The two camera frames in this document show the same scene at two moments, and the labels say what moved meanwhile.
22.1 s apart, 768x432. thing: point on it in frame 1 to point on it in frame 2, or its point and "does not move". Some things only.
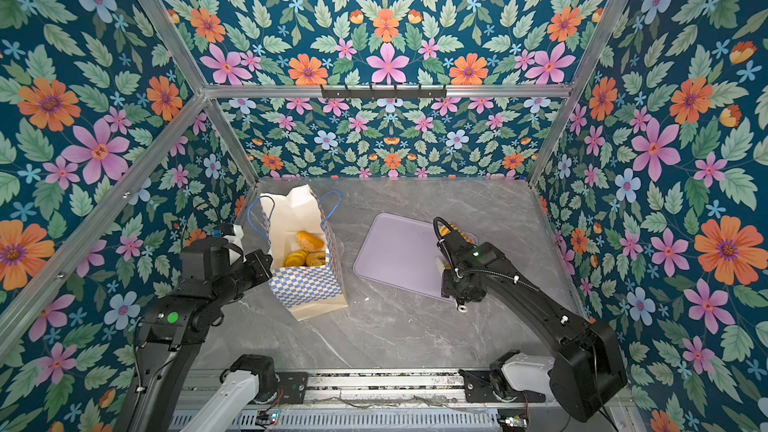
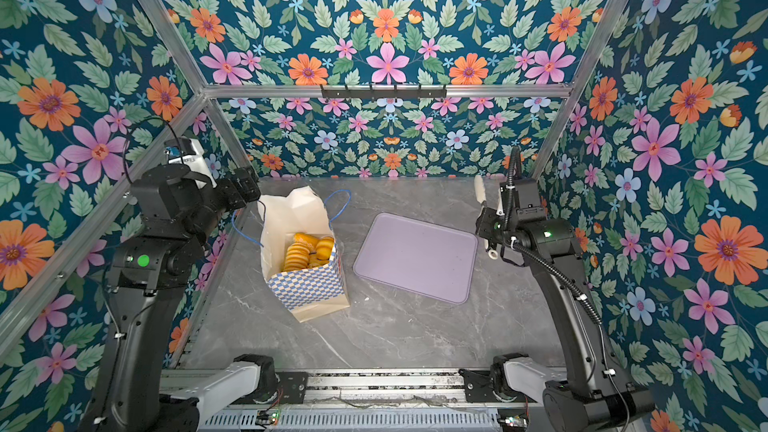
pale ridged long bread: [444, 230] to [297, 257]
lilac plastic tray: [401, 252] does not move
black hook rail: [384, 91] does not move
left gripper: [264, 267] to [236, 193]
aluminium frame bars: [208, 93] does not move
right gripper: [446, 288] to [484, 222]
